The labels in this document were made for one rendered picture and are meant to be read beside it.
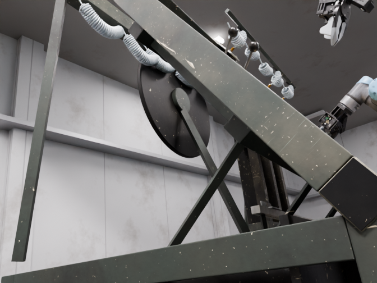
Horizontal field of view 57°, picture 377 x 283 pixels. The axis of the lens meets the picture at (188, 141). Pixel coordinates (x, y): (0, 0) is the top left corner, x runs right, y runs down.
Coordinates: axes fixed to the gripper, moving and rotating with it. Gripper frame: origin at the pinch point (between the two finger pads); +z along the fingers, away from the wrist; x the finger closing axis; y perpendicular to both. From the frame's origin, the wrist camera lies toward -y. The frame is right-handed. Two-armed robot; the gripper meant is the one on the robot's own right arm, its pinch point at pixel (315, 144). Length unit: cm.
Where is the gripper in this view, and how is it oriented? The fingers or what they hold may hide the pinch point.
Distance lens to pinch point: 168.7
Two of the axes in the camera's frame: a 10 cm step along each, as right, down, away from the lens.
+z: -6.1, 7.6, 2.5
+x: 5.3, 6.2, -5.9
